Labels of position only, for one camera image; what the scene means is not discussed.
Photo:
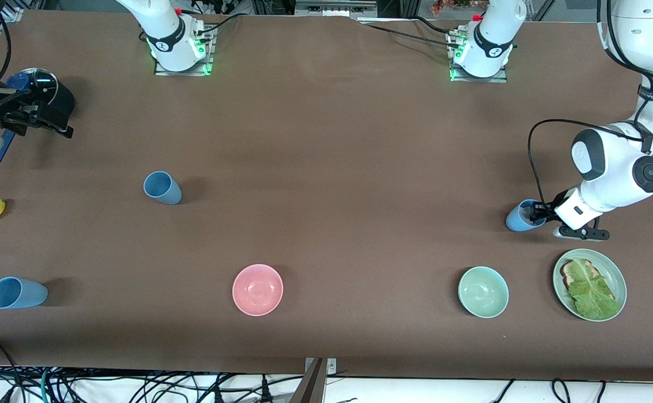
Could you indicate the silver table bracket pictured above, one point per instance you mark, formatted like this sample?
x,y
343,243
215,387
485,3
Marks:
x,y
332,366

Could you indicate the black round pot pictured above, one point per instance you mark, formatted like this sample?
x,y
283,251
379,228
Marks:
x,y
52,92

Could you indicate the blue plastic cup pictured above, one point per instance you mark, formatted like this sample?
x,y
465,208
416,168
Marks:
x,y
517,221
17,293
162,187

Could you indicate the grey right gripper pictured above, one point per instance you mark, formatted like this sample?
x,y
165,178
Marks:
x,y
7,112

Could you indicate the pale green round plate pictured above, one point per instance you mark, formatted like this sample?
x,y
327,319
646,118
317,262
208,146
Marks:
x,y
617,274

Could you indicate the dark table leg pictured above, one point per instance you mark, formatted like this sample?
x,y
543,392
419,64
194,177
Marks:
x,y
311,386

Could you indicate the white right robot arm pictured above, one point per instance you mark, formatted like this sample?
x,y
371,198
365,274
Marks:
x,y
164,28

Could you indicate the green lettuce leaf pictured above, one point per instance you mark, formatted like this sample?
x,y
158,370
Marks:
x,y
592,291

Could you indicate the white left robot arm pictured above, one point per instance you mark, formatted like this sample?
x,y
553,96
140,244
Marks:
x,y
612,162

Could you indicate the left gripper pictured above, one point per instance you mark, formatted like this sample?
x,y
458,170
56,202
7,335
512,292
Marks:
x,y
545,212

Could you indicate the pink bowl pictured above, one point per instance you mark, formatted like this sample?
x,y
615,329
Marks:
x,y
257,290

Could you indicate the pale green bowl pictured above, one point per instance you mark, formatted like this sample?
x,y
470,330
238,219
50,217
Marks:
x,y
483,292

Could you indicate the grey power strip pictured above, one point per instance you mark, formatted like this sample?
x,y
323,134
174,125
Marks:
x,y
335,8

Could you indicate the toasted bread slice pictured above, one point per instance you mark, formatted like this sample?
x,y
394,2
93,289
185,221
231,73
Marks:
x,y
568,272

